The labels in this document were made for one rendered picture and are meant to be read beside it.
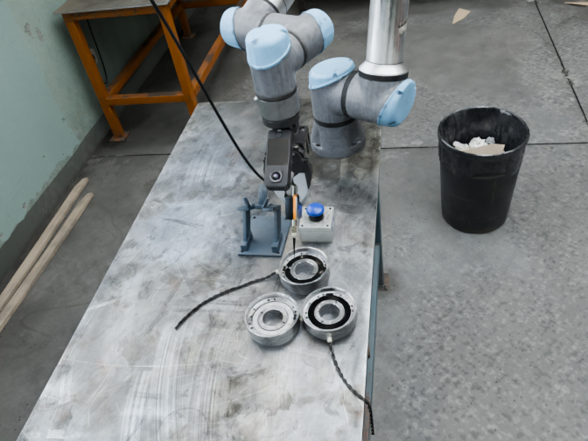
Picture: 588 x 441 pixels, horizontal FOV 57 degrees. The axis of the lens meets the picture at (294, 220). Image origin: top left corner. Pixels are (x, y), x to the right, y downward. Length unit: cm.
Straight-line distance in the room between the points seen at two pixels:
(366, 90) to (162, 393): 78
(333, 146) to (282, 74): 51
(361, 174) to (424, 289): 87
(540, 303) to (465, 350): 35
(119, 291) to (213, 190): 37
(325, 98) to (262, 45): 47
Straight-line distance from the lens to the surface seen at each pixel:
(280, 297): 107
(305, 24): 101
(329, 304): 105
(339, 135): 141
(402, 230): 237
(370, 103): 130
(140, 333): 115
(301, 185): 107
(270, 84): 94
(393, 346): 199
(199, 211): 136
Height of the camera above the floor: 164
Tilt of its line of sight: 42 degrees down
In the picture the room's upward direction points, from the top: 11 degrees counter-clockwise
